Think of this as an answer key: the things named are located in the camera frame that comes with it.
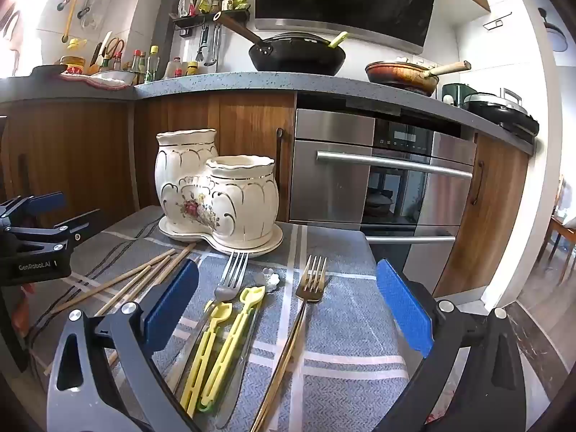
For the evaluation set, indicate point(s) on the black spice rack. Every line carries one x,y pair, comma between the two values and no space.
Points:
207,19

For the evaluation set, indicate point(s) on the silver fork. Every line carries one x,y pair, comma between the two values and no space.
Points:
231,279

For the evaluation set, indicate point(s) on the ceiling lamp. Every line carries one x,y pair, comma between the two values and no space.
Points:
553,31

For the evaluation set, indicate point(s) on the green spatula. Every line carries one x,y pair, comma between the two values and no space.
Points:
338,39

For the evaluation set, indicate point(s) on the red-capped sauce bottle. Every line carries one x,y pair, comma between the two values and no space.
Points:
137,65

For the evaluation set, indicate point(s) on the yellow-lidded jar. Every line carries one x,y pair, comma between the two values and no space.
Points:
192,69

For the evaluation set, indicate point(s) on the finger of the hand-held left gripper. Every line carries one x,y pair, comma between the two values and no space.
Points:
74,228
47,201

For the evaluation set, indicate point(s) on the hanging metal tongs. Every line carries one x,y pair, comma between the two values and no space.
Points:
205,45

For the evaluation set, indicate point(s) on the wooden chopstick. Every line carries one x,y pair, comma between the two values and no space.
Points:
153,281
112,281
182,254
135,284

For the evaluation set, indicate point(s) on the green kitchen appliance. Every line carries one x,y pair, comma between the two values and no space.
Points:
453,93

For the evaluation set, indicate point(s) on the white dish with red cloth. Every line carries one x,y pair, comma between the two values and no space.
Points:
96,78

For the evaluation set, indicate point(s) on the yellow plastic utensil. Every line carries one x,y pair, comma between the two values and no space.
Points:
252,296
216,315

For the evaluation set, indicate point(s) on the stainless steel oven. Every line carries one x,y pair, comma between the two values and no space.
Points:
333,175

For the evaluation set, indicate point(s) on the white floral ceramic utensil holder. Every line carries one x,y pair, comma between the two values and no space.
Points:
225,198

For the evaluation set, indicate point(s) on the grey checked table cloth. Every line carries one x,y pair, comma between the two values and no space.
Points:
337,324

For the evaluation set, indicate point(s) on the white plastic bottle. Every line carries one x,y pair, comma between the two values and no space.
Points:
173,68

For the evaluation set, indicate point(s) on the orange frying pan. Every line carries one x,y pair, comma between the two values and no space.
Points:
400,76

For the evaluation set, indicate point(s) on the wooden chair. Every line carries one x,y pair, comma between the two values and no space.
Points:
558,238

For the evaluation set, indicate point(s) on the wooden base cabinets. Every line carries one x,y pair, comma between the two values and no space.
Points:
67,153

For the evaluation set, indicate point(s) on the black wok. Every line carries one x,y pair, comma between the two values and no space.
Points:
297,56

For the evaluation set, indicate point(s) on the grey speckled kitchen countertop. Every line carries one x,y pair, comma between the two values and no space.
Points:
270,82

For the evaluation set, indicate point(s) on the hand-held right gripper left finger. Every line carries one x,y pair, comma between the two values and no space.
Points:
171,306

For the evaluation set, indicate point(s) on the amber glass jar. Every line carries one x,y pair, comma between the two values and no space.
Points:
72,64

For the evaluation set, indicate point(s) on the gold fork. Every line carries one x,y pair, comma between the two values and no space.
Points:
310,290

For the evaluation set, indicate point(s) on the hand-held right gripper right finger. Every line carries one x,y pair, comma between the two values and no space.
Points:
405,310

